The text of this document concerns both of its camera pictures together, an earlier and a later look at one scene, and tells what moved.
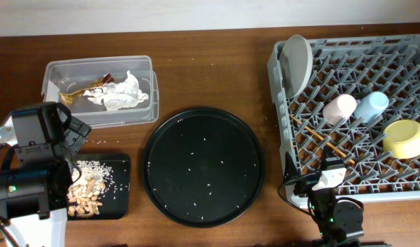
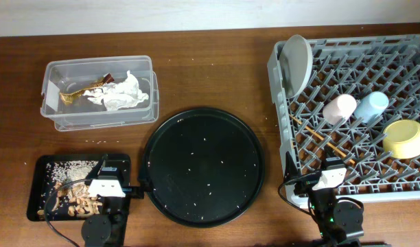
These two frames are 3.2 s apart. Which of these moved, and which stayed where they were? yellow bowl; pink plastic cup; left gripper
Moved: left gripper
Stayed: yellow bowl; pink plastic cup
